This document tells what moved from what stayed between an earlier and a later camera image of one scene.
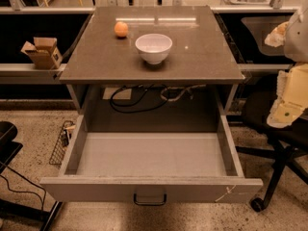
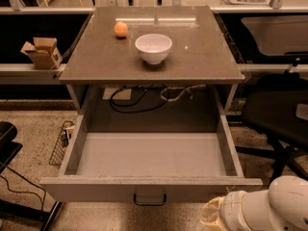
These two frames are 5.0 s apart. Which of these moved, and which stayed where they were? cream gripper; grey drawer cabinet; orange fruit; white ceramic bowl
Moved: cream gripper
Stayed: white ceramic bowl; orange fruit; grey drawer cabinet
